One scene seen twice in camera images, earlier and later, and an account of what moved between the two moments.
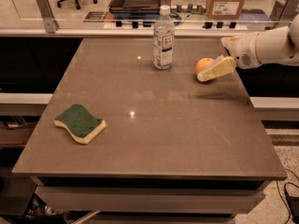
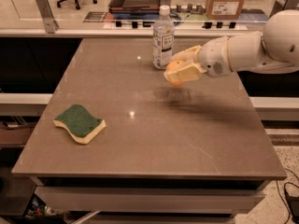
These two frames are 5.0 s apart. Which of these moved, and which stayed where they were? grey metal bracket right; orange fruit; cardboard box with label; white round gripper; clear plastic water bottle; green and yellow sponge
Moved: orange fruit; white round gripper
Stayed: grey metal bracket right; cardboard box with label; clear plastic water bottle; green and yellow sponge
